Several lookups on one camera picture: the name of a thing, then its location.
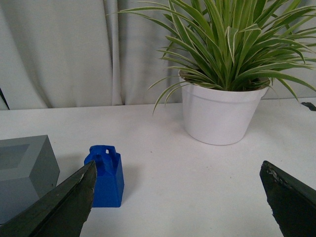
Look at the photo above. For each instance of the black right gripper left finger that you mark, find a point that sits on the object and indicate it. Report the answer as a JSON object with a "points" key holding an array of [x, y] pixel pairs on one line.
{"points": [[61, 212]]}

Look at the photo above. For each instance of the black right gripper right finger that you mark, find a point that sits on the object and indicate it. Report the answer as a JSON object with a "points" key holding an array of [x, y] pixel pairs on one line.
{"points": [[293, 203]]}

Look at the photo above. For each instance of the blue plastic part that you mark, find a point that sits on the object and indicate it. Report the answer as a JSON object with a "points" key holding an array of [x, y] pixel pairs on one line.
{"points": [[109, 184]]}

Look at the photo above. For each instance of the gray cube base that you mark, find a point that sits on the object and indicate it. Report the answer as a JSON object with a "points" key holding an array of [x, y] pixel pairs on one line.
{"points": [[28, 171]]}

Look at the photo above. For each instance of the black object at table edge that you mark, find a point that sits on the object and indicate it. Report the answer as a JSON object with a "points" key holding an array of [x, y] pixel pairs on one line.
{"points": [[309, 105]]}

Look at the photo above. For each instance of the white flower pot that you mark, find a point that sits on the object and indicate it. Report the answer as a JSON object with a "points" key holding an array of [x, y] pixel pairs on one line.
{"points": [[218, 117]]}

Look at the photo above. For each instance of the gray curtain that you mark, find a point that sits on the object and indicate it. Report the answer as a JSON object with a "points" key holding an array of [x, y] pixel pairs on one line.
{"points": [[79, 53]]}

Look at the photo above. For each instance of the green spider plant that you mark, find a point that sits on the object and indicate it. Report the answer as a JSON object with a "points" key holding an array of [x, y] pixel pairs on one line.
{"points": [[233, 45]]}

